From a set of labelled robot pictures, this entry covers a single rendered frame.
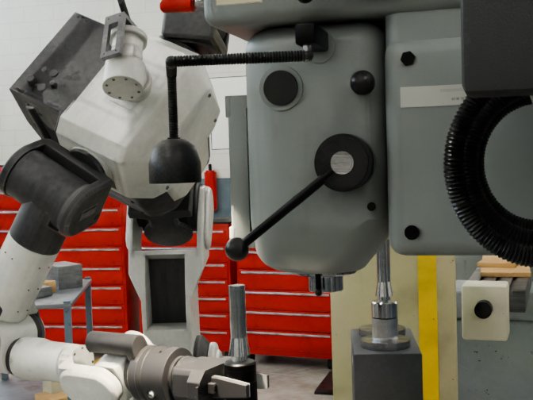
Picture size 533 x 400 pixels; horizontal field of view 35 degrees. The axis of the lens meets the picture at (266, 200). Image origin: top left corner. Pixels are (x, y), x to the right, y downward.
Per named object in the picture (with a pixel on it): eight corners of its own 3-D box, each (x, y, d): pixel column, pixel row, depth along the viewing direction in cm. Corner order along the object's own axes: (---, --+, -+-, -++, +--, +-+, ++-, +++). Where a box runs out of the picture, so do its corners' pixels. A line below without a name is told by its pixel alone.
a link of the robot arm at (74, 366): (120, 411, 132) (55, 401, 139) (151, 375, 139) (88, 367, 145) (106, 378, 129) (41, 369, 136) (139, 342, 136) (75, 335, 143)
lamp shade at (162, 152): (150, 182, 121) (147, 139, 121) (201, 181, 122) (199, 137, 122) (148, 184, 114) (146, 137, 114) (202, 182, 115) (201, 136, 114)
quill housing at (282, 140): (239, 278, 109) (231, 26, 108) (279, 259, 129) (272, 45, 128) (389, 279, 104) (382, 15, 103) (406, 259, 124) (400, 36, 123)
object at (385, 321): (368, 337, 158) (367, 305, 157) (391, 335, 159) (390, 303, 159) (378, 342, 153) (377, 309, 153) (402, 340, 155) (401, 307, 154)
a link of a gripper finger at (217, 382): (251, 401, 122) (214, 396, 125) (249, 378, 121) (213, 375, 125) (244, 404, 120) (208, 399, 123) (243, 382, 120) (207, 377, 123)
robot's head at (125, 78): (110, 109, 143) (97, 76, 135) (116, 61, 148) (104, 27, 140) (150, 107, 142) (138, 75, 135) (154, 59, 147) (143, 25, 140)
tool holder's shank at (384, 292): (373, 300, 157) (371, 239, 156) (389, 298, 158) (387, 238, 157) (379, 302, 154) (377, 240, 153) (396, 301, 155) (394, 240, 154)
